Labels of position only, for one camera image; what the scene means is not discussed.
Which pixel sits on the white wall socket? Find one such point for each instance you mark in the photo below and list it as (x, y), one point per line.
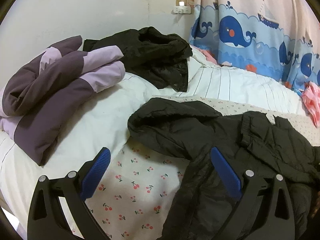
(183, 7)

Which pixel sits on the black puffer jacket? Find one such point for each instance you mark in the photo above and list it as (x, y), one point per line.
(249, 140)

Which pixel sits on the purple folded jacket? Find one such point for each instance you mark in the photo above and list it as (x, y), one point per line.
(43, 94)

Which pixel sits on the cherry print bed sheet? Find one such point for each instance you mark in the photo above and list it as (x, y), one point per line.
(135, 194)

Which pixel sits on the black garment on quilt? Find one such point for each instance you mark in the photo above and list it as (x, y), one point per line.
(158, 58)

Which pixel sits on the pink patterned cloth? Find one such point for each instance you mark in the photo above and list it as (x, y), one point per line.
(311, 100)

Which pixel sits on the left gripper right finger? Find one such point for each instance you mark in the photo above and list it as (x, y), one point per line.
(263, 210)

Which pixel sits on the white striped quilt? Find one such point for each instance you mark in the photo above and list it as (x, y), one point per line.
(228, 89)

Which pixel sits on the whale print curtain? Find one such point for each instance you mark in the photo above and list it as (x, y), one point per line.
(273, 38)

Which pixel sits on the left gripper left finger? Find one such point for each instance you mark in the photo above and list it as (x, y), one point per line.
(46, 219)

